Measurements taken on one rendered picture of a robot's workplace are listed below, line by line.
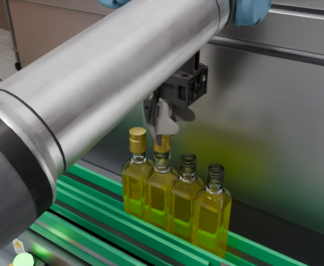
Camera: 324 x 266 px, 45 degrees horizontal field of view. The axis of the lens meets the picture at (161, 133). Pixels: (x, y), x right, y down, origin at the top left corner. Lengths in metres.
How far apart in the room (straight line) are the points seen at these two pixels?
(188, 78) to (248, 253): 0.40
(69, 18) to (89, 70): 0.75
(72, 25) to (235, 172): 0.53
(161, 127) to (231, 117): 0.17
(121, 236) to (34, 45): 0.58
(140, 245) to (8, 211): 0.65
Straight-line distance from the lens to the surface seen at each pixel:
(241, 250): 0.85
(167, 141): 0.73
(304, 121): 0.74
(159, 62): 0.32
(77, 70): 0.27
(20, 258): 0.98
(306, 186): 0.80
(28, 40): 1.17
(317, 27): 0.69
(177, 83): 0.62
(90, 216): 0.93
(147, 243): 0.84
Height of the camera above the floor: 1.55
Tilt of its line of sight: 31 degrees down
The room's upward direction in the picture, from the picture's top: straight up
